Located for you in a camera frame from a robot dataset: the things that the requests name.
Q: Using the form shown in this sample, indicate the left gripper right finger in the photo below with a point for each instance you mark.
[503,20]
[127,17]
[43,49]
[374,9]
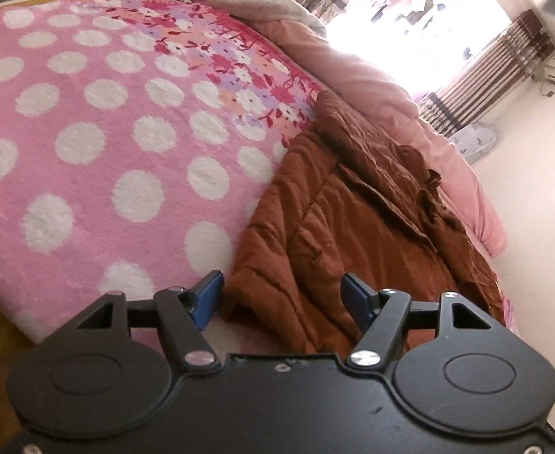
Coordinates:
[449,362]

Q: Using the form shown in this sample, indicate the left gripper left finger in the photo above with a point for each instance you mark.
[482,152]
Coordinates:
[112,366]

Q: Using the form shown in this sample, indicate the brown padded jacket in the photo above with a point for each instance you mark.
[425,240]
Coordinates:
[349,199]

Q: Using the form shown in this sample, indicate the pink polka dot blanket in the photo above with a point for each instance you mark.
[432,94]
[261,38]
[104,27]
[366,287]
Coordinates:
[94,200]

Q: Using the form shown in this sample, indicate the pink quilt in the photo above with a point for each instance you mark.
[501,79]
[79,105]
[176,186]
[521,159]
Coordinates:
[387,105]

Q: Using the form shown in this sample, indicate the right striped curtain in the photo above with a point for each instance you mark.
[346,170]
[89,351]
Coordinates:
[508,60]

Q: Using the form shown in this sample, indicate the pink floral blanket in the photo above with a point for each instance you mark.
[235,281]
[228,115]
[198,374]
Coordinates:
[219,73]

